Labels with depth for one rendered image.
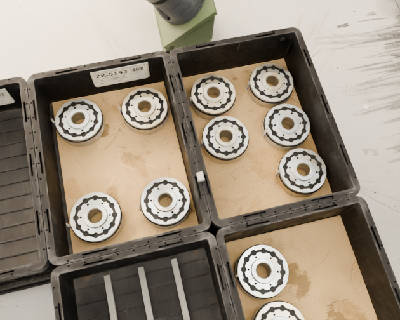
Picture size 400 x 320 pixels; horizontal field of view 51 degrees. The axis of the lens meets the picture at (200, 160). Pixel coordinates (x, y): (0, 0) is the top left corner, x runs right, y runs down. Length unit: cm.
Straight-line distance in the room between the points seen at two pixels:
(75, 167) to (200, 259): 33
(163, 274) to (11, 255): 31
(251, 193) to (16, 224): 50
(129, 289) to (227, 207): 26
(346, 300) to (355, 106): 53
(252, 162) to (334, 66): 45
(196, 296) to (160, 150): 32
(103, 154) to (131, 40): 41
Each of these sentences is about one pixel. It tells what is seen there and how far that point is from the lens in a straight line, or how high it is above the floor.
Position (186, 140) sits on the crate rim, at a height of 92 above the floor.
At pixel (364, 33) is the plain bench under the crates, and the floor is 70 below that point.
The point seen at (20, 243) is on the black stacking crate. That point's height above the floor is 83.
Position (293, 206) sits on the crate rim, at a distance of 81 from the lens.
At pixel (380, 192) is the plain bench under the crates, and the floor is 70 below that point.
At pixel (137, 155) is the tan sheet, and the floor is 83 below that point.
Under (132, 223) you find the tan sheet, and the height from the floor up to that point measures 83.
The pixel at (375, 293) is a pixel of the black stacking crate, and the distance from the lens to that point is 92.
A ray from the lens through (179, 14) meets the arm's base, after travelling 111.
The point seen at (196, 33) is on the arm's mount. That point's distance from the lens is 114.
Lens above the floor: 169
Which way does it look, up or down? 70 degrees down
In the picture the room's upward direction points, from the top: 7 degrees clockwise
